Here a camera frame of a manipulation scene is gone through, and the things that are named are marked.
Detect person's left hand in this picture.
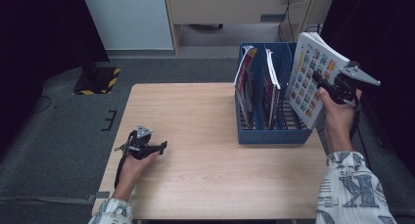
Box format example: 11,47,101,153
118,152,161,191

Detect person's right hand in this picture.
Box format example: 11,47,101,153
316,87,363,155

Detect black and red book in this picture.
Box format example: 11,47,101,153
234,45,258,130

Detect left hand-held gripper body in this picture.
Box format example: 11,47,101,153
126,124,160,160

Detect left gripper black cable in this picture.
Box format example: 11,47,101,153
113,132,132,190

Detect light wooden cabinet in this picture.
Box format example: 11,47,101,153
162,0,339,57

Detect white panel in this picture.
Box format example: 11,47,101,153
79,0,174,51

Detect black hanging cable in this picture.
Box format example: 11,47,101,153
277,0,297,42

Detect purple paperback book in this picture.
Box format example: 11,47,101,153
262,48,278,130
265,49,282,130

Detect blue file rack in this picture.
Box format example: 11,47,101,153
234,42,317,145

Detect black stand with striped base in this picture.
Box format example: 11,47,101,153
71,47,121,96

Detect black curtain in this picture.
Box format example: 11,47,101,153
0,0,111,159
314,0,415,168

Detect white picture grid book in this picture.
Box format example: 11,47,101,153
285,31,350,130

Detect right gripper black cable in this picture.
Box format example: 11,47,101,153
347,96,362,141

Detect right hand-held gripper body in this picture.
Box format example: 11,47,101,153
332,61,382,106

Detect grey tape piece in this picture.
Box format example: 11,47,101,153
87,191,111,202

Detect thin black floor cable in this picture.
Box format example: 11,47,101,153
33,96,53,114

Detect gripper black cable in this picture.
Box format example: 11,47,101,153
113,132,132,190
347,96,362,141

